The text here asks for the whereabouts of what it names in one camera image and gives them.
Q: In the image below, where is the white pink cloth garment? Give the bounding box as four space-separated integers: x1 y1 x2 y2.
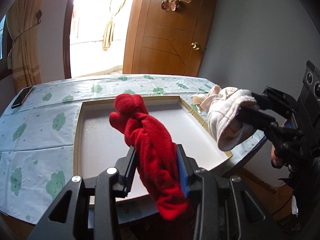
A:
202 85 259 151

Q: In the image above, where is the cream beige small garment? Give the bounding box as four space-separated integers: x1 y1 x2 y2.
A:
191 94 208 113

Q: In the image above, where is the bright red fleece garment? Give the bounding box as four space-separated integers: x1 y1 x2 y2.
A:
109 94 193 220

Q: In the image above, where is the person's right hand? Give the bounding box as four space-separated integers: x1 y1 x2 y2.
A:
271 145 285 169

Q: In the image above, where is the shallow cardboard box tray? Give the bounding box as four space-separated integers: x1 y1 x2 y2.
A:
73 94 231 212

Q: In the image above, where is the brass door knob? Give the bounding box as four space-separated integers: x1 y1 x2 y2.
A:
191 42 201 51

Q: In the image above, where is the green cloud pattern tablecloth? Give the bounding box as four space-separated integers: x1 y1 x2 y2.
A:
1 74 265 224

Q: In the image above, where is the brown wooden door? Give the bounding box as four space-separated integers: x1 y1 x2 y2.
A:
123 0 217 77

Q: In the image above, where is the black smartphone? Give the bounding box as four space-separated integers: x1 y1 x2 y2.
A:
11 86 33 109

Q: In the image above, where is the beige striped curtain right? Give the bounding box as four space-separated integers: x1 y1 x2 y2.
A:
6 0 42 92

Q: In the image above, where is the balcony yellow curtain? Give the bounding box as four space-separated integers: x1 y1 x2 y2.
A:
102 0 127 51

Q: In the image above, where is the curtain tieback wall hook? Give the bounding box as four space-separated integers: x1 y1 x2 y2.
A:
36 10 42 25

